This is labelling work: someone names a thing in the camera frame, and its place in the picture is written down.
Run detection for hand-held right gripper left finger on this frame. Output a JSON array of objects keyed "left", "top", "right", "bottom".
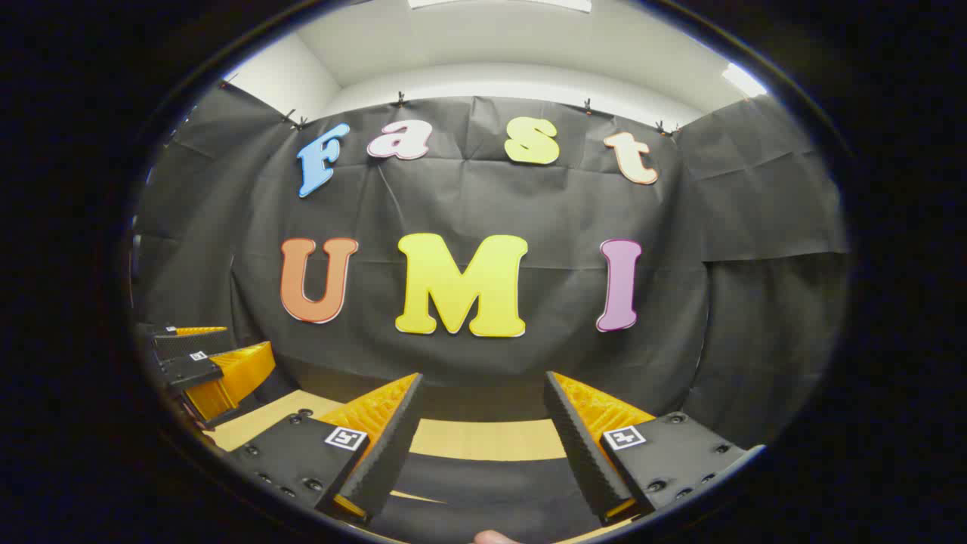
[{"left": 225, "top": 372, "right": 425, "bottom": 524}]

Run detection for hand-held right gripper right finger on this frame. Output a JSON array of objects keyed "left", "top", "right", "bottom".
[{"left": 544, "top": 369, "right": 766, "bottom": 527}]

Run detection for black backdrop cloth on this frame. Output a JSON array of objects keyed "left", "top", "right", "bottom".
[{"left": 130, "top": 79, "right": 851, "bottom": 454}]

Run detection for ceiling light panel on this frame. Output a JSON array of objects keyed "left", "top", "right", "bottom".
[
  {"left": 721, "top": 63, "right": 769, "bottom": 99},
  {"left": 408, "top": 0, "right": 594, "bottom": 13}
]

